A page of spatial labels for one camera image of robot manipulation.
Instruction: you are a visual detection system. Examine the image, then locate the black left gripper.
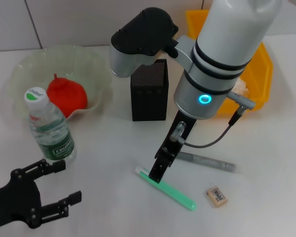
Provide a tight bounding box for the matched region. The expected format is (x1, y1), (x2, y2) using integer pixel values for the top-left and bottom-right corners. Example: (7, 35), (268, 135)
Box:
(0, 158), (82, 232)

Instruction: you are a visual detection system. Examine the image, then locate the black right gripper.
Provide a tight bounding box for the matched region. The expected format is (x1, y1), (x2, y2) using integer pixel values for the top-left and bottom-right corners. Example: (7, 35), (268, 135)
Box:
(148, 111), (197, 185)

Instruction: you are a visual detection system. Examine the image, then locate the clear bottle with green label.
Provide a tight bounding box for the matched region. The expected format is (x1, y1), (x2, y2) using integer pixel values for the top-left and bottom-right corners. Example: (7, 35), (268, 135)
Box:
(24, 86), (77, 163)

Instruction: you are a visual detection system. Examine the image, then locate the red-orange fruit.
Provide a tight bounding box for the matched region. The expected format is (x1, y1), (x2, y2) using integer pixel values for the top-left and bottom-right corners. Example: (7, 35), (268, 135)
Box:
(46, 73), (88, 119)

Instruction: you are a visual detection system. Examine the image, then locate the white paper ball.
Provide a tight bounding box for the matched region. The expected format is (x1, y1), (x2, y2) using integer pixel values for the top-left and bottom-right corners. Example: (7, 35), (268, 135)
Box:
(233, 78), (252, 98)

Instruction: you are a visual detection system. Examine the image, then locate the grey marker pen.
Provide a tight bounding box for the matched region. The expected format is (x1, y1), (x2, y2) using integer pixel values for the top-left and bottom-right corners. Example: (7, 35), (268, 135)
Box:
(177, 152), (237, 173)

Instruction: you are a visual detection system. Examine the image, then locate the black mesh pen holder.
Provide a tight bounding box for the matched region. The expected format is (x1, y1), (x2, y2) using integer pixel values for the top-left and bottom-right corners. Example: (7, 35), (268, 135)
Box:
(130, 58), (168, 121)

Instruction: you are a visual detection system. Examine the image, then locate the beige eraser with barcode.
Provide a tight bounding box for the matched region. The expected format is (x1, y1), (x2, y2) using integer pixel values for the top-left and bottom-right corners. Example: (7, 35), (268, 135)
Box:
(206, 186), (229, 209)

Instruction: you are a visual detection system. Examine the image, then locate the translucent green glass fruit plate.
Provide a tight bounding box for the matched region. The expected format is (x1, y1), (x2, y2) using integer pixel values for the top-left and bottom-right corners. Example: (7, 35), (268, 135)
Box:
(8, 44), (113, 121)

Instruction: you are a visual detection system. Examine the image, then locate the yellow plastic bin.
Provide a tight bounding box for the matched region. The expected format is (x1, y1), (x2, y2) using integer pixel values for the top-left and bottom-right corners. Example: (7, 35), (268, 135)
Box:
(185, 9), (274, 117)

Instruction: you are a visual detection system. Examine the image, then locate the grey right gripper cable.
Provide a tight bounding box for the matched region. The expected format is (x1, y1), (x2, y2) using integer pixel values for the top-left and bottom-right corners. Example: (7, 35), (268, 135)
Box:
(169, 90), (257, 149)

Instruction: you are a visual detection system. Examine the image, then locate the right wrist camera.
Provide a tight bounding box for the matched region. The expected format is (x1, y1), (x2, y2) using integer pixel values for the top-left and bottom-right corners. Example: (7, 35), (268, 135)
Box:
(109, 7), (180, 79)

